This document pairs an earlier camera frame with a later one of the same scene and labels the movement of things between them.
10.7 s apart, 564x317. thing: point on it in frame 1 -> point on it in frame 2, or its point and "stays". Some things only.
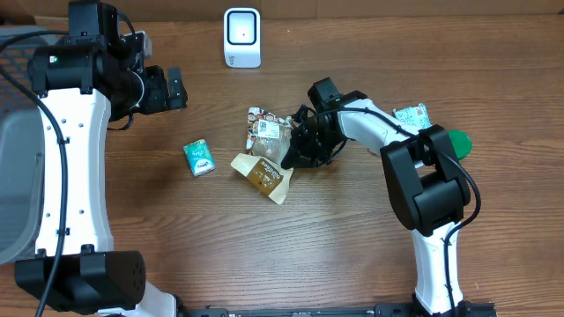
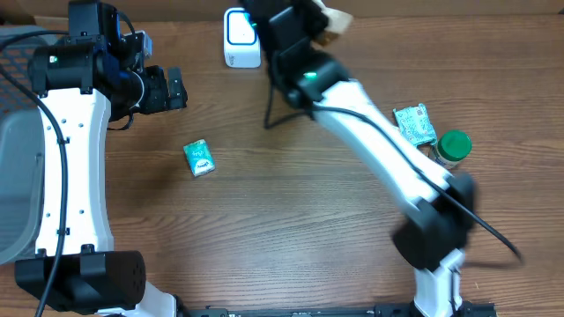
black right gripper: x=303 y=156 -> x=305 y=10
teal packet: x=416 y=115 stays
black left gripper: x=163 y=100 stays
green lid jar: x=461 y=142 stays
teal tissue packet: x=199 y=158 stays
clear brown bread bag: x=269 y=136 -> x=338 y=22
